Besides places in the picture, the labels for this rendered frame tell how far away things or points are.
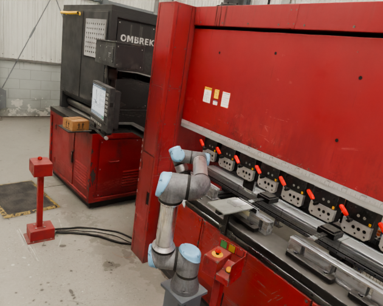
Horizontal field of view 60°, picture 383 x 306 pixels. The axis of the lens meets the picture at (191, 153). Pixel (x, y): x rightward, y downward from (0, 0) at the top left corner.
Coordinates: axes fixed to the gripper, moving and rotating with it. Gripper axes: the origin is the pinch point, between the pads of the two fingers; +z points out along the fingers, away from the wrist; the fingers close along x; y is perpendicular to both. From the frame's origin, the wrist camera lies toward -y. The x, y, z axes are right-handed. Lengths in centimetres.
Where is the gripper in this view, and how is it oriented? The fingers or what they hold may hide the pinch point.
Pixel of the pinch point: (192, 203)
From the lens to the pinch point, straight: 200.6
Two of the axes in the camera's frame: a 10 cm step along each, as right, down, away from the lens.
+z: 3.5, 9.4, -0.4
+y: 6.5, -2.8, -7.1
